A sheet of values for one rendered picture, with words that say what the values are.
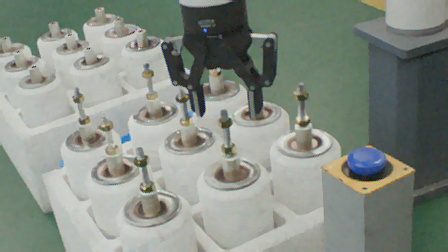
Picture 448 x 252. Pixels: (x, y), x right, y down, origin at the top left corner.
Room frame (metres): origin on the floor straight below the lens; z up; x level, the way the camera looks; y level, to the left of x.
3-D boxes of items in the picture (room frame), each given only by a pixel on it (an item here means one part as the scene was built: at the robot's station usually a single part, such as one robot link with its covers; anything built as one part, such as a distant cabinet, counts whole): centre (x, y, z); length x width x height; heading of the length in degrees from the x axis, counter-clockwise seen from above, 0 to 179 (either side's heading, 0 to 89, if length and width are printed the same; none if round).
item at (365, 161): (0.56, -0.22, 0.32); 0.04 x 0.04 x 0.02
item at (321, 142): (0.73, -0.20, 0.25); 0.08 x 0.08 x 0.01
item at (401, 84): (0.95, -0.45, 0.15); 0.15 x 0.15 x 0.30; 12
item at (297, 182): (0.73, -0.20, 0.16); 0.10 x 0.10 x 0.18
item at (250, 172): (0.69, -0.09, 0.25); 0.08 x 0.08 x 0.01
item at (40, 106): (1.16, 0.21, 0.16); 0.10 x 0.10 x 0.18
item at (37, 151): (1.31, 0.15, 0.09); 0.39 x 0.39 x 0.18; 21
